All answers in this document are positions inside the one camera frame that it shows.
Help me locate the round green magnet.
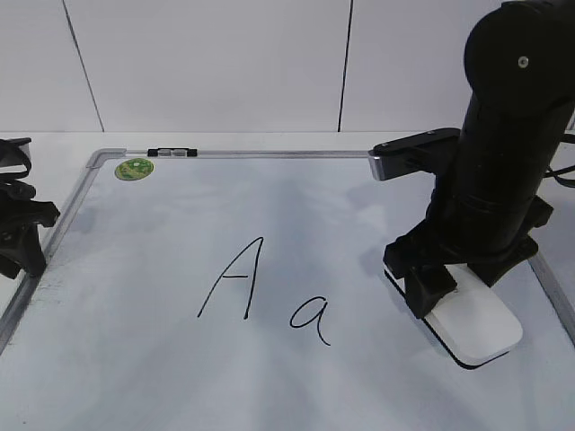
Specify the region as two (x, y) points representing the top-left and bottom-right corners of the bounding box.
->
(114, 158), (155, 181)

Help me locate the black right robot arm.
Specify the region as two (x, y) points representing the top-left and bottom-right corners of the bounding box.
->
(370, 1), (574, 319)

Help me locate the black hanging clip on frame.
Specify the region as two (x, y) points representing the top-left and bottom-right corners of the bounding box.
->
(146, 147), (198, 158)

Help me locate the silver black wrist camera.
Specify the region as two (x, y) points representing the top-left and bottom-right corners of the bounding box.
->
(368, 128), (460, 181)

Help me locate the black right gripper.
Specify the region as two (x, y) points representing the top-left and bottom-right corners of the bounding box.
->
(384, 197), (553, 319)

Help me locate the black cable right side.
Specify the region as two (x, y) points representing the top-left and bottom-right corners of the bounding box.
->
(545, 129), (575, 189)

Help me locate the white whiteboard eraser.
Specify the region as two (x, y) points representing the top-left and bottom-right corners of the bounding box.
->
(381, 264), (524, 370)

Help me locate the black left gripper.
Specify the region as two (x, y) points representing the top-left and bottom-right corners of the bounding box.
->
(1, 137), (60, 278)

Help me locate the white board with aluminium frame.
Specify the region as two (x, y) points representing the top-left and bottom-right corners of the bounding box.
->
(1, 155), (574, 430)

